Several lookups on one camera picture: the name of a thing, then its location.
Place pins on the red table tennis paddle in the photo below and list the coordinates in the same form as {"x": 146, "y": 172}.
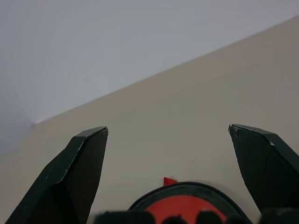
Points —
{"x": 182, "y": 206}

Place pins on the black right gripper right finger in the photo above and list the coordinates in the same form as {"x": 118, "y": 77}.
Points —
{"x": 264, "y": 168}

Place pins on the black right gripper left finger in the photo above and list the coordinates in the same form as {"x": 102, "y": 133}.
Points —
{"x": 70, "y": 177}

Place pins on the red and black round object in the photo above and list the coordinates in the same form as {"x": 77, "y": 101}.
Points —
{"x": 187, "y": 187}

